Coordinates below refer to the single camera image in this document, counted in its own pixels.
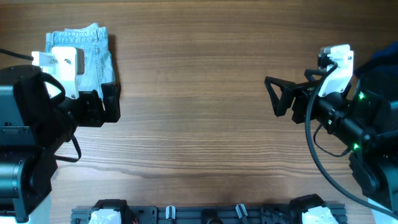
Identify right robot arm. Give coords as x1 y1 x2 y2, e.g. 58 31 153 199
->
264 68 397 222

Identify light blue denim shorts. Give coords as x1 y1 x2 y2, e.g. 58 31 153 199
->
45 23 116 98

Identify dark blue clothes pile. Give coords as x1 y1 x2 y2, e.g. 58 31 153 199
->
354 41 397 78

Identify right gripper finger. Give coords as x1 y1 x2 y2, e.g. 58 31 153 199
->
264 76 299 118
304 69 326 82

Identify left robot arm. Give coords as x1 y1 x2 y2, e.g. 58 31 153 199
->
1 65 121 223

